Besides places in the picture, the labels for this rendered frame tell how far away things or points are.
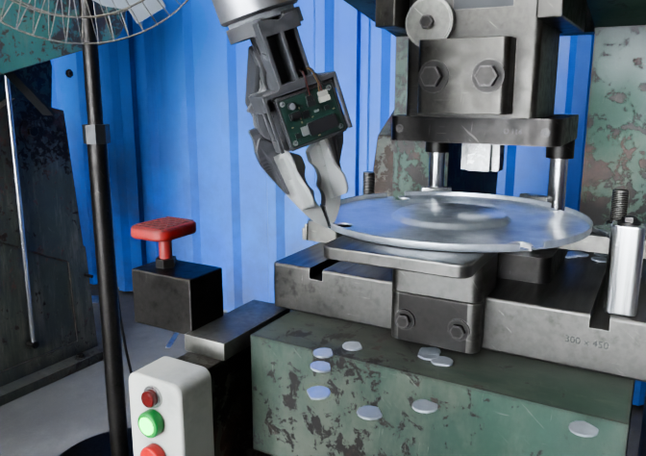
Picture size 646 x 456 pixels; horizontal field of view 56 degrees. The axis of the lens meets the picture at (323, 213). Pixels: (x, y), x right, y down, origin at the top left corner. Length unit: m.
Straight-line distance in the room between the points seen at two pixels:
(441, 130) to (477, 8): 0.14
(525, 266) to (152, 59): 2.13
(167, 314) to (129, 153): 2.07
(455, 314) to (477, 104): 0.22
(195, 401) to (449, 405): 0.26
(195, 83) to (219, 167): 0.35
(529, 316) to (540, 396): 0.09
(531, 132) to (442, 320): 0.23
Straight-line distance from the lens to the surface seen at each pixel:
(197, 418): 0.68
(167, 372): 0.68
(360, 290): 0.72
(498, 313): 0.67
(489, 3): 0.71
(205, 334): 0.73
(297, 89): 0.55
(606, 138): 0.94
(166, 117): 2.61
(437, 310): 0.66
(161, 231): 0.73
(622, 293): 0.66
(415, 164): 1.01
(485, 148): 0.77
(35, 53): 1.85
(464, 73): 0.68
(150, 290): 0.77
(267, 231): 2.35
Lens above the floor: 0.92
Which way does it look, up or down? 11 degrees down
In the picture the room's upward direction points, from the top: straight up
